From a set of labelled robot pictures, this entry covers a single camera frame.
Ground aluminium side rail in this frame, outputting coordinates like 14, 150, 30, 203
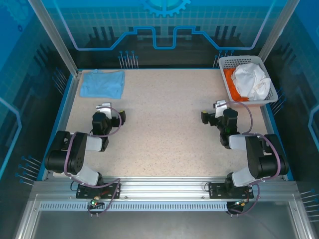
42, 72, 82, 181

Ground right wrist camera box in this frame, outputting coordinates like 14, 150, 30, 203
213, 100, 227, 118

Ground white t-shirt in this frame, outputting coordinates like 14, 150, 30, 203
231, 63, 272, 100

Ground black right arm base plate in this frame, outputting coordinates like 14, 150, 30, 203
208, 183, 254, 199

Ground aluminium mounting rail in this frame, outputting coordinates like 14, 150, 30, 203
32, 176, 300, 200

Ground aluminium frame post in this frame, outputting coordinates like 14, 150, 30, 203
27, 0, 81, 77
258, 0, 300, 63

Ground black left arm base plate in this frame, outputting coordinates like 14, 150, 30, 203
76, 183, 122, 199

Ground white perforated plastic basket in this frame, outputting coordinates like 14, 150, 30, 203
218, 56, 279, 108

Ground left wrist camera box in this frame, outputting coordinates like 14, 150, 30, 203
96, 102, 113, 118

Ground slotted white cable duct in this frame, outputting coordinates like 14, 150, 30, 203
38, 202, 229, 212

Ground light blue folded t-shirt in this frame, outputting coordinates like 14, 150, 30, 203
79, 69, 126, 100

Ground orange t-shirt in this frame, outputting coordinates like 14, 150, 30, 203
223, 68, 250, 102

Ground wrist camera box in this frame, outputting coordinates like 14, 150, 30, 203
213, 100, 227, 118
96, 102, 113, 118

